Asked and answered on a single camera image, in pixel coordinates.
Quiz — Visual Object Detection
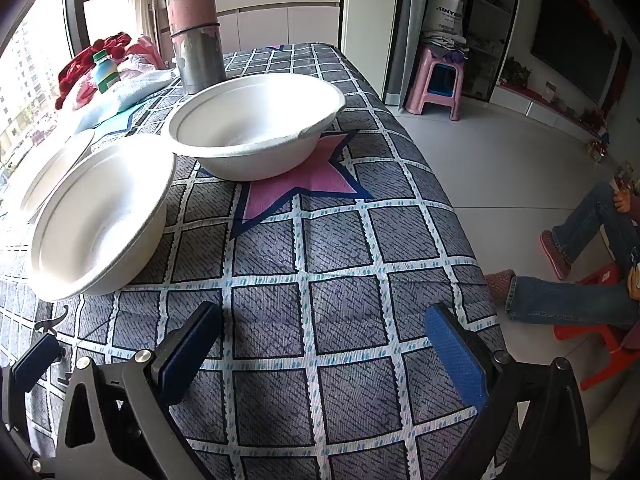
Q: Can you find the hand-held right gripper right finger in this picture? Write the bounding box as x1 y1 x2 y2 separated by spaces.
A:
424 302 593 480

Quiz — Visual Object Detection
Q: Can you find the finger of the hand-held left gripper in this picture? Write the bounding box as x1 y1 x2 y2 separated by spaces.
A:
0 332 65 413

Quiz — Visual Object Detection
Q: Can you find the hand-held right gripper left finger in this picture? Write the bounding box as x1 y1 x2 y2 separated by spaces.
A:
52 301 223 480

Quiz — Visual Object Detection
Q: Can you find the white paper bowl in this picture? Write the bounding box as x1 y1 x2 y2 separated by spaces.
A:
26 135 177 302
167 73 347 181

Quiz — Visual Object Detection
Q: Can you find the white plate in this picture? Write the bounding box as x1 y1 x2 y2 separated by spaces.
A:
17 129 96 223

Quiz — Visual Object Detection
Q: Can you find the red plastic stool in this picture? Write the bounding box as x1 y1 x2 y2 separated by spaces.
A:
552 262 640 391

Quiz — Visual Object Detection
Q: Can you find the grey checkered star blanket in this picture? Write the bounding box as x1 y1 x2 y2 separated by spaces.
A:
0 42 506 480

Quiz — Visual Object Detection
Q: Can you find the pink plastic stool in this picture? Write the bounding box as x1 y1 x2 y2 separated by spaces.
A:
404 46 466 122

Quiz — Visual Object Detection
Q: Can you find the white television cabinet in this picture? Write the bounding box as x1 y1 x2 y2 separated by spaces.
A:
487 82 608 146

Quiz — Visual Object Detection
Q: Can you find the white towel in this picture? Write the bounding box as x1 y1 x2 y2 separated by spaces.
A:
75 69 176 133

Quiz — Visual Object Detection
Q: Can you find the potted plant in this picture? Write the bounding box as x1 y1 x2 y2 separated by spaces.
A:
500 57 533 88

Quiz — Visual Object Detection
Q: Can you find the labelled drink bottle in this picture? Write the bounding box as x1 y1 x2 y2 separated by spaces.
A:
93 50 121 93

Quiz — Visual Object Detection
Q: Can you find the red cloth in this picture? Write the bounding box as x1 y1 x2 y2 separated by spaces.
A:
55 32 133 111

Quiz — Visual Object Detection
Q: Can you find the pink cloth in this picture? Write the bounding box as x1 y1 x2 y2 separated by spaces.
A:
120 35 168 73

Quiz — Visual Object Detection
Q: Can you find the folded cloth pile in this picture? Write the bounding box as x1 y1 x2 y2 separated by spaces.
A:
420 30 468 63

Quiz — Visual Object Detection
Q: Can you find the white paper bag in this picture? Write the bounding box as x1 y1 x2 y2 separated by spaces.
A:
422 0 466 36

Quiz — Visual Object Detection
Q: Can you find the white tall cabinet panel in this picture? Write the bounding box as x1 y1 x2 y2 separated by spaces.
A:
340 0 401 106

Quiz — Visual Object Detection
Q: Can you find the glass display cabinet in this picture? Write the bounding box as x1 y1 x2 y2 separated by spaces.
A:
400 0 523 103

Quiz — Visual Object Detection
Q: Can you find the white kitchen cabinet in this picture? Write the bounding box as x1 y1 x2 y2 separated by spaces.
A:
210 0 346 51

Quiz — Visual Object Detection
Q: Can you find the black wall television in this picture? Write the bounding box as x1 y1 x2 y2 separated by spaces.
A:
530 0 618 106

